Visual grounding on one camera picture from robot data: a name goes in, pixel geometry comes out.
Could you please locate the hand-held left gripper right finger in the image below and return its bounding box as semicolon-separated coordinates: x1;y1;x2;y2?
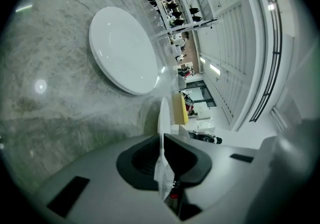
163;132;281;224

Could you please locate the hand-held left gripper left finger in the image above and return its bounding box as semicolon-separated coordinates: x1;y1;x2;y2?
37;133;181;224

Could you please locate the black rounded object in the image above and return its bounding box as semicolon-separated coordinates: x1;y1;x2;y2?
187;131;223;145

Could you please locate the yellow board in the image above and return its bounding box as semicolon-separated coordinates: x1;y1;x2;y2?
171;92;189;126

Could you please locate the long ceiling lamp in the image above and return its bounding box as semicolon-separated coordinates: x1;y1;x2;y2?
209;63;221;75

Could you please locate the black metal railing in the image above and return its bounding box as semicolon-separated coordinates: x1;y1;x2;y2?
248;0;284;123

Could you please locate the white shelf rack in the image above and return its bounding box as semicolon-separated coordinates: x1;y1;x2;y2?
146;0;219;42

